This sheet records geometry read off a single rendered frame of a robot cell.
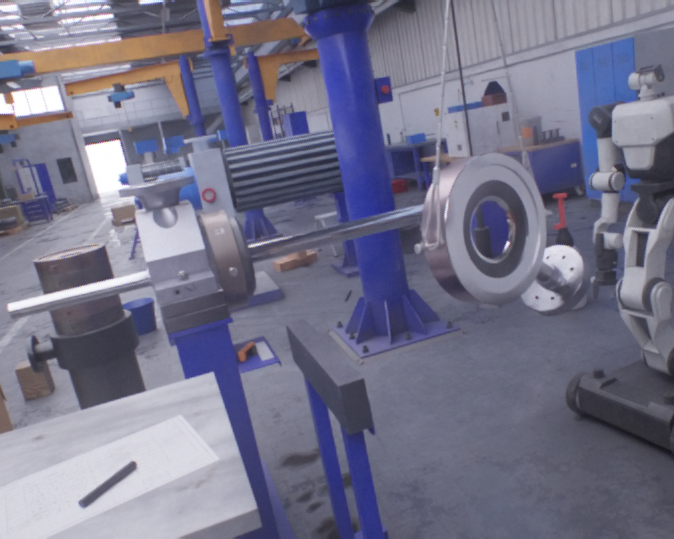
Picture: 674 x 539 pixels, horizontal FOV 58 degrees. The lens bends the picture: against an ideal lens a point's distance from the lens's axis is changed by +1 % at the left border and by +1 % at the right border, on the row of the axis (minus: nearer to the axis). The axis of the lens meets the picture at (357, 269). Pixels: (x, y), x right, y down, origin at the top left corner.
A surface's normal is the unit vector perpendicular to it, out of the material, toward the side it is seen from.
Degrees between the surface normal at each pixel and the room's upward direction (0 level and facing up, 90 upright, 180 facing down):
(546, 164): 90
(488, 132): 90
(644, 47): 90
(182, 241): 45
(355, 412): 90
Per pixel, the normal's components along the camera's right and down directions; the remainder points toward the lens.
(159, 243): 0.11, -0.55
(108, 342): 0.62, 0.07
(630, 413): -0.88, 0.26
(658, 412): -0.75, -0.49
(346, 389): 0.33, 0.17
